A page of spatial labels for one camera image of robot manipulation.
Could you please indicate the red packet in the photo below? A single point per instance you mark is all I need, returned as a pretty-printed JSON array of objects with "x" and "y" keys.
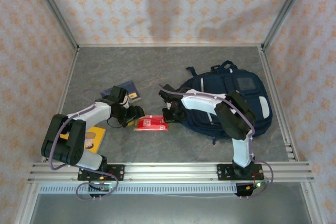
[{"x": 152, "y": 123}]

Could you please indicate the navy blue backpack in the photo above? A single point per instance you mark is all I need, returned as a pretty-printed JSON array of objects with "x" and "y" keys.
[{"x": 199, "y": 127}]

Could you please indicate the dark blue book yellow label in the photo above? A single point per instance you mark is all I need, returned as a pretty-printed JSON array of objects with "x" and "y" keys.
[{"x": 134, "y": 89}]

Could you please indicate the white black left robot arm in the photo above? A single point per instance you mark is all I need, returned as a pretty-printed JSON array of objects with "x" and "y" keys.
[{"x": 89, "y": 113}]

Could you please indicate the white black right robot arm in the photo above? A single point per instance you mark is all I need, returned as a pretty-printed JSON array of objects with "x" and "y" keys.
[{"x": 199, "y": 103}]

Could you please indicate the small black controller board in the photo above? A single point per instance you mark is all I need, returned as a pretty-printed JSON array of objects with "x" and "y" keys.
[
  {"x": 246, "y": 188},
  {"x": 103, "y": 188}
]

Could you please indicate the grey metal panel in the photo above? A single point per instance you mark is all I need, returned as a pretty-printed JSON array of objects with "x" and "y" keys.
[{"x": 168, "y": 209}]

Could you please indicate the aluminium front rail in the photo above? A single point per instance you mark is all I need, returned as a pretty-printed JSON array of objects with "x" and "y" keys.
[{"x": 170, "y": 171}]

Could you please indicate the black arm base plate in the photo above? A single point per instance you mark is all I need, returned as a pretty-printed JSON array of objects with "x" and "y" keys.
[
  {"x": 118, "y": 172},
  {"x": 223, "y": 172}
]

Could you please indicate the aluminium side rail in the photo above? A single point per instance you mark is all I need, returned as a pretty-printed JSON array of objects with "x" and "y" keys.
[
  {"x": 68, "y": 77},
  {"x": 268, "y": 64}
]

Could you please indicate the aluminium back rail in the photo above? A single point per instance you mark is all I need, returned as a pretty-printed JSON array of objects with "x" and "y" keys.
[{"x": 168, "y": 45}]

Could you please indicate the aluminium frame post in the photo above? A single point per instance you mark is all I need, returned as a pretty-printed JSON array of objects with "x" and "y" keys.
[
  {"x": 287, "y": 7},
  {"x": 53, "y": 7}
]

